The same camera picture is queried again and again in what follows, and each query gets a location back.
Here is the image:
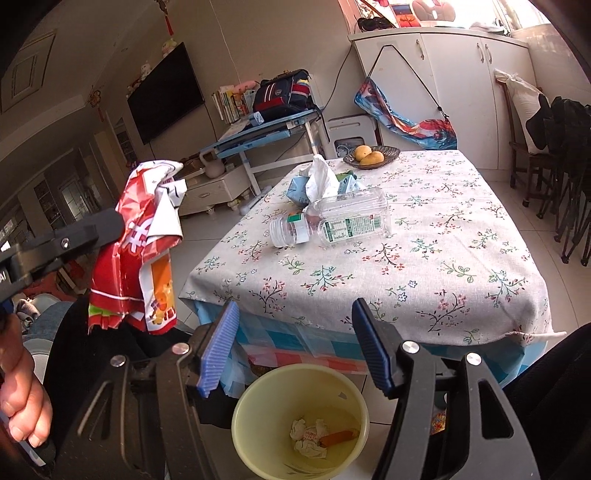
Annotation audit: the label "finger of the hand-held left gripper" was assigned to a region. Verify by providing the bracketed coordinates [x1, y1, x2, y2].
[18, 208, 126, 279]

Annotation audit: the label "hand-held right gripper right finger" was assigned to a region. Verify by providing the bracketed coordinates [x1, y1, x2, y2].
[351, 298, 542, 480]

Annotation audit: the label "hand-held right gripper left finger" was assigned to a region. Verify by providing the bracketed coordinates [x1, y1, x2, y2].
[46, 300, 241, 480]

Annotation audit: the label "red snack wrapper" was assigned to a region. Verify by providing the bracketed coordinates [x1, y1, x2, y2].
[88, 158, 188, 334]

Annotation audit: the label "yellow trash bin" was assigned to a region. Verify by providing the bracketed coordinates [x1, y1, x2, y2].
[231, 363, 370, 480]

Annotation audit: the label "large square clear plastic bottle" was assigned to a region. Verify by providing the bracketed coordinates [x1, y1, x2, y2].
[304, 187, 393, 248]

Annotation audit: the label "small clear plastic bottle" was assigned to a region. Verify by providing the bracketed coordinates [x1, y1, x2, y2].
[269, 210, 321, 248]

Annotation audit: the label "light blue milk carton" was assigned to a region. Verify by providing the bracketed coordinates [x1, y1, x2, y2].
[287, 173, 366, 206]

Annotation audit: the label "person's left hand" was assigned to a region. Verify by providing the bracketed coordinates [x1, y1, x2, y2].
[0, 311, 54, 449]

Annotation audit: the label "blue checked table cover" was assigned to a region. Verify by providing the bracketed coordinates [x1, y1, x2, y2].
[191, 299, 528, 398]

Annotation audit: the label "orange sausage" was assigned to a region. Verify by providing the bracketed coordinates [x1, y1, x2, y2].
[318, 429, 360, 448]

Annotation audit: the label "person's left leg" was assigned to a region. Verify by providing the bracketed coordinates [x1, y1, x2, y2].
[44, 295, 232, 464]

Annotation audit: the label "person's leg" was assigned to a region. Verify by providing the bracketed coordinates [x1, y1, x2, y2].
[502, 323, 591, 480]
[44, 295, 232, 464]

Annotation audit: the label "floral tablecloth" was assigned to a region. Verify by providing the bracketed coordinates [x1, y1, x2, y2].
[178, 148, 568, 346]

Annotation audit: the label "crumpled white paper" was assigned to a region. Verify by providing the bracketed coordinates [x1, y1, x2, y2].
[289, 418, 329, 459]

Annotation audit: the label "white television stand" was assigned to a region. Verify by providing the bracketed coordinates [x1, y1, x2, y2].
[178, 164, 252, 217]

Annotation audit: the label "red knot ornament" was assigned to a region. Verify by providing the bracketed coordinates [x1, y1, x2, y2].
[154, 0, 177, 37]
[89, 88, 106, 123]

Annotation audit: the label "beige vase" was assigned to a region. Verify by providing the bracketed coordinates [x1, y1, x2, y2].
[199, 150, 227, 179]

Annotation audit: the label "black flat television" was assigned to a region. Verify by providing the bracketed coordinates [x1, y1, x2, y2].
[127, 44, 205, 145]

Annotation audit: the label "white crumpled tissue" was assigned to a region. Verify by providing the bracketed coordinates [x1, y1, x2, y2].
[300, 154, 343, 205]

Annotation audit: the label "person's right leg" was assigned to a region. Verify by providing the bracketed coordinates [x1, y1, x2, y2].
[502, 323, 591, 480]

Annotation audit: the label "glass fruit plate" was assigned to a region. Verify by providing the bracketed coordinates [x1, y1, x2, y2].
[342, 145, 402, 170]

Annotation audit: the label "row of books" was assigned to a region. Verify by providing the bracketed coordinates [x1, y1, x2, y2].
[211, 84, 256, 124]

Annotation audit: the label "dark wooden chair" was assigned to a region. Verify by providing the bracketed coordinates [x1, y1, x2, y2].
[501, 78, 561, 205]

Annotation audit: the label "black folding chairs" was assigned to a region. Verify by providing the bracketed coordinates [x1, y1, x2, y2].
[536, 97, 591, 267]

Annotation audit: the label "dark blue school bag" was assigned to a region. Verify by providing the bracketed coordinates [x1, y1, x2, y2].
[252, 69, 317, 120]

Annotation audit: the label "white cabinet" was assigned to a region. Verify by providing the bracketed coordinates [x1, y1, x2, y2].
[348, 25, 542, 169]

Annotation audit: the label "white pillow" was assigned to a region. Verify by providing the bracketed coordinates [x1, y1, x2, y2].
[494, 68, 552, 155]

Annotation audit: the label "dark clothes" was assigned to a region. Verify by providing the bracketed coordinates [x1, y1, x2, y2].
[526, 96, 591, 155]

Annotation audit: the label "red picture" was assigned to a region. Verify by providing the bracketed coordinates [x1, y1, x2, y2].
[390, 4, 419, 28]

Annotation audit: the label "pink plush cushion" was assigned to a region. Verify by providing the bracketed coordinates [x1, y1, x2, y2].
[412, 0, 451, 21]

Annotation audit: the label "colourful printed drawstring bag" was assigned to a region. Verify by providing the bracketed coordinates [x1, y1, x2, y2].
[354, 44, 458, 151]

